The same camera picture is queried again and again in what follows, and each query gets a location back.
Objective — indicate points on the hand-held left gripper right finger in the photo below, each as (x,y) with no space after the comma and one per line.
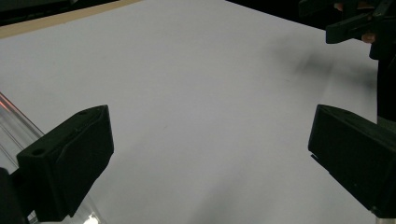
(358,155)

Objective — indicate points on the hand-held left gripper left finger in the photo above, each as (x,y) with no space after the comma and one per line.
(68,161)

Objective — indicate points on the clear plastic packaging box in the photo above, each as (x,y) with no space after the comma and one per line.
(15,130)

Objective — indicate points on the wooden table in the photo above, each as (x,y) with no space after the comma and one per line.
(46,21)

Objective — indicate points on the white table cover sheet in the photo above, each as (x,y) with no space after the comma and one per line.
(202,109)

